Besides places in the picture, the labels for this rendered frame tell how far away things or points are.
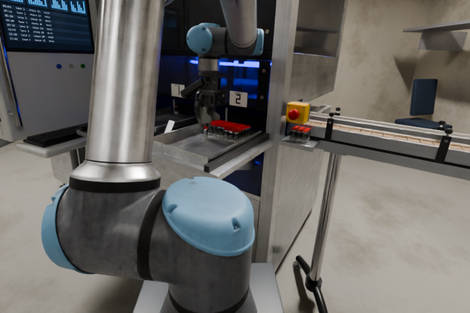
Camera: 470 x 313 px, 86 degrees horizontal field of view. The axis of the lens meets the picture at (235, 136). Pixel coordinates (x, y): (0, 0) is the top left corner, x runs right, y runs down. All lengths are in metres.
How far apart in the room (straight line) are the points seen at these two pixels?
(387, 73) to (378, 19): 0.81
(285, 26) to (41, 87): 1.09
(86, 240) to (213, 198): 0.16
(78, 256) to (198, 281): 0.15
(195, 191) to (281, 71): 0.71
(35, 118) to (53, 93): 0.14
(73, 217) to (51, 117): 1.13
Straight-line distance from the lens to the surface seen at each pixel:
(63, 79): 1.50
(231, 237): 0.30
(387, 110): 4.71
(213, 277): 0.33
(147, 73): 0.37
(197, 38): 0.76
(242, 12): 0.56
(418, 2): 4.78
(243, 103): 1.05
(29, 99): 1.43
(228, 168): 0.73
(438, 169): 1.08
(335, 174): 1.15
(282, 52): 0.97
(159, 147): 0.85
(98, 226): 0.35
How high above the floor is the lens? 1.19
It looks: 18 degrees down
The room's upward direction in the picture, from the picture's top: 2 degrees clockwise
